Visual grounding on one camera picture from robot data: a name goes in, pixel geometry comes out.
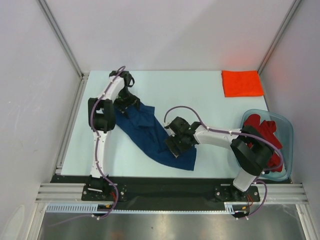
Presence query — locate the red t shirt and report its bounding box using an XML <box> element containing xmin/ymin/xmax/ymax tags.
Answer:
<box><xmin>243</xmin><ymin>114</ymin><xmax>283</xmax><ymax>173</ymax></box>

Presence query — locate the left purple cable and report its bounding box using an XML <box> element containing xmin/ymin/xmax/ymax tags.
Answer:
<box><xmin>47</xmin><ymin>65</ymin><xmax>127</xmax><ymax>227</ymax></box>

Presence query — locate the left aluminium corner post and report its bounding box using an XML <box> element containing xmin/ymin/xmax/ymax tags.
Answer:
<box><xmin>36</xmin><ymin>0</ymin><xmax>84</xmax><ymax>78</ymax></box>

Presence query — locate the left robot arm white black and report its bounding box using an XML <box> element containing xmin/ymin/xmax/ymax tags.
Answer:
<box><xmin>87</xmin><ymin>66</ymin><xmax>140</xmax><ymax>200</ymax></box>

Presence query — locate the folded orange t shirt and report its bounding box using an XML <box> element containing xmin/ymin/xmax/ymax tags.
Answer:
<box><xmin>221</xmin><ymin>70</ymin><xmax>264</xmax><ymax>98</ymax></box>

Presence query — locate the clear blue plastic bin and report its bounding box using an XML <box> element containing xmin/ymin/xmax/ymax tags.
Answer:
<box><xmin>240</xmin><ymin>109</ymin><xmax>294</xmax><ymax>182</ymax></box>

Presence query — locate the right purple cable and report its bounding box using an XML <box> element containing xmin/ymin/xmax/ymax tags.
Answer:
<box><xmin>163</xmin><ymin>105</ymin><xmax>285</xmax><ymax>221</ymax></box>

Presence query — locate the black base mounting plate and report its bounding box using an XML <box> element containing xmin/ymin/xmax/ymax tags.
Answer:
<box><xmin>49</xmin><ymin>174</ymin><xmax>293</xmax><ymax>212</ymax></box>

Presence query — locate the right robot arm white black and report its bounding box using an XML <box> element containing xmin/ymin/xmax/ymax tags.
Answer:
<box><xmin>164</xmin><ymin>117</ymin><xmax>278</xmax><ymax>201</ymax></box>

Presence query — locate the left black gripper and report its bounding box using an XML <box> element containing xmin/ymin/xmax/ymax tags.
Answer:
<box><xmin>112</xmin><ymin>86</ymin><xmax>140</xmax><ymax>118</ymax></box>

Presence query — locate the blue t shirt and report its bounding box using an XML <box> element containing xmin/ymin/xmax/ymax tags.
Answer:
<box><xmin>114</xmin><ymin>103</ymin><xmax>197</xmax><ymax>171</ymax></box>

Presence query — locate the right aluminium corner post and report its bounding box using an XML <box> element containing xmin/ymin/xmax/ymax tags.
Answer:
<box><xmin>257</xmin><ymin>0</ymin><xmax>304</xmax><ymax>75</ymax></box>

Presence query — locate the aluminium corner post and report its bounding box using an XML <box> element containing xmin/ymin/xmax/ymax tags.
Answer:
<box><xmin>257</xmin><ymin>0</ymin><xmax>304</xmax><ymax>75</ymax></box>
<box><xmin>36</xmin><ymin>0</ymin><xmax>84</xmax><ymax>78</ymax></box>

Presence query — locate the white slotted cable duct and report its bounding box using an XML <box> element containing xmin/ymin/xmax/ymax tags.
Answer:
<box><xmin>46</xmin><ymin>203</ymin><xmax>248</xmax><ymax>215</ymax></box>

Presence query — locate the aluminium rail front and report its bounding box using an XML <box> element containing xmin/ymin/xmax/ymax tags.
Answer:
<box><xmin>35</xmin><ymin>183</ymin><xmax>309</xmax><ymax>205</ymax></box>

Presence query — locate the purple cable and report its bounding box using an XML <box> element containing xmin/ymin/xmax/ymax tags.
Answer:
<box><xmin>47</xmin><ymin>65</ymin><xmax>127</xmax><ymax>227</ymax></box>
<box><xmin>163</xmin><ymin>105</ymin><xmax>285</xmax><ymax>221</ymax></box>

